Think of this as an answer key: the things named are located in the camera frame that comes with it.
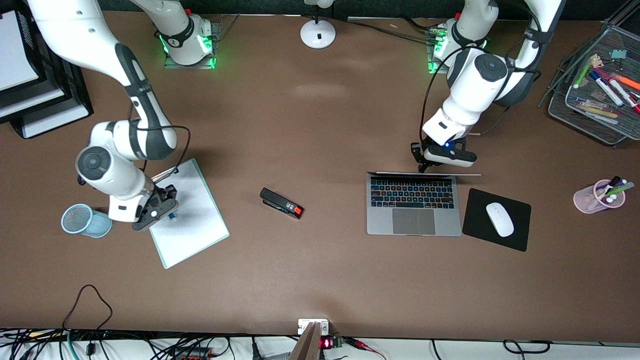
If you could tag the white lamp base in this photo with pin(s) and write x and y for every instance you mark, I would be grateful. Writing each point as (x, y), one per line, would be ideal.
(318, 34)

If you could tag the white paper sheet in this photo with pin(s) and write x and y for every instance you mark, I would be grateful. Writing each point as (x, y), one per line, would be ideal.
(195, 230)

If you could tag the white computer mouse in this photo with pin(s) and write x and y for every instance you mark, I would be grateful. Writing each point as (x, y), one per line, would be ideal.
(500, 220)

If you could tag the green white marker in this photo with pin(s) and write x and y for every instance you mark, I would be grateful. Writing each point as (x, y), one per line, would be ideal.
(583, 74)

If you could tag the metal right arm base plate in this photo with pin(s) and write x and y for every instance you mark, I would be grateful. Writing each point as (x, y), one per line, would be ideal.
(216, 30)

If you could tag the red black clip leads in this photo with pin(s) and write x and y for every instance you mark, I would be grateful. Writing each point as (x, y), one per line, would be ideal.
(362, 345)

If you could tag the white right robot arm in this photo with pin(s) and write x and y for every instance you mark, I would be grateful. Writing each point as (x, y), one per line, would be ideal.
(115, 170)

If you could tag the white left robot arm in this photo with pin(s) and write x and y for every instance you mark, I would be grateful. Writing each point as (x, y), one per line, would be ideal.
(480, 75)

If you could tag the mint green clipboard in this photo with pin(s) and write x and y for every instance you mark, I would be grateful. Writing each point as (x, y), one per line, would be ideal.
(162, 261)

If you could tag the black mouse pad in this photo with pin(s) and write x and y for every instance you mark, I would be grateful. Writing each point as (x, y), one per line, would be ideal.
(477, 227)

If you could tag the dark blue white marker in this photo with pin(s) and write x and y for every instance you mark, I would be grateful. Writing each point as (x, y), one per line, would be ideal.
(606, 89)

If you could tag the wooden post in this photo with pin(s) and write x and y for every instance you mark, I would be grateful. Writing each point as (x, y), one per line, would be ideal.
(307, 345)

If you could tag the silver grey laptop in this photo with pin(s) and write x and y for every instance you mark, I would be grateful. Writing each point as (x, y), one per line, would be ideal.
(414, 210)

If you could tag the black stapler with orange tip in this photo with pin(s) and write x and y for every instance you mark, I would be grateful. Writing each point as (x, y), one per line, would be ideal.
(280, 201)

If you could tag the orange highlighter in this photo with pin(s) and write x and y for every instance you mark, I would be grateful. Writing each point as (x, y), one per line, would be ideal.
(627, 81)

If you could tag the green marker in cup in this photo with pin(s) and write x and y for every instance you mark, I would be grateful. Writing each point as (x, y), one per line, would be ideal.
(625, 189)

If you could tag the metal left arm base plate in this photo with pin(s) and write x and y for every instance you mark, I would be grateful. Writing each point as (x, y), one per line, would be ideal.
(431, 65)

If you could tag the white paper in tray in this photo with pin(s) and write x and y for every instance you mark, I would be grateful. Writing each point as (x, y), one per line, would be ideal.
(15, 50)

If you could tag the yellow marker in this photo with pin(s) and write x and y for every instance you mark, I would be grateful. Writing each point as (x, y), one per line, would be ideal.
(597, 110)

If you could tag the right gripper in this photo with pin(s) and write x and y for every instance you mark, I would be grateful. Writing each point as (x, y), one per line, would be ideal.
(165, 193)

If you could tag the circuit board with red display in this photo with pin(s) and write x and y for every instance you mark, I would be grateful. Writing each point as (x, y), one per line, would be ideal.
(331, 343)

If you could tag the white power box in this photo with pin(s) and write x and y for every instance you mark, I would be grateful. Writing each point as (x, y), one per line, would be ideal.
(305, 325)

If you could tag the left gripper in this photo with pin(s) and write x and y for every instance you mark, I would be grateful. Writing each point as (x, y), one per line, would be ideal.
(416, 151)

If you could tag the purple marker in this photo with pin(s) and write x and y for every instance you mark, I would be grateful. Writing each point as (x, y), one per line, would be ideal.
(620, 184)

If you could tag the red white marker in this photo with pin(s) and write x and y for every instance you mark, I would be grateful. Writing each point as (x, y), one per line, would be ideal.
(625, 96)

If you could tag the light blue mesh cup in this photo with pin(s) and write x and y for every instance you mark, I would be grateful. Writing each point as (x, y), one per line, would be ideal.
(85, 222)

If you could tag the black capped marker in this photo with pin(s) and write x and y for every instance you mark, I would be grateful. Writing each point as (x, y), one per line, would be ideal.
(612, 184)

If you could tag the pink translucent cup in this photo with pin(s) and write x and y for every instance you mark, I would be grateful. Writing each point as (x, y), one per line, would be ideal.
(585, 200)

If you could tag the black stacked paper tray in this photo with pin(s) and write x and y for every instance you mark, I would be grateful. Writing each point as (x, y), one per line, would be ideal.
(60, 95)

